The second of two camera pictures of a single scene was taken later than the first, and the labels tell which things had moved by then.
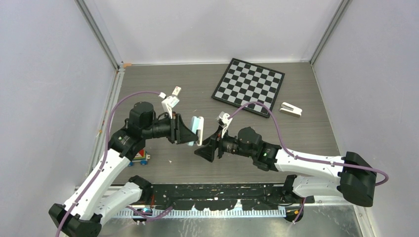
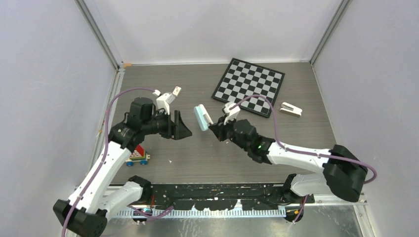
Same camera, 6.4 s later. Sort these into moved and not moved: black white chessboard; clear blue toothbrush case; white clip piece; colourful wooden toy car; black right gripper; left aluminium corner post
Moved: clear blue toothbrush case; black right gripper
Not moved: colourful wooden toy car; left aluminium corner post; black white chessboard; white clip piece
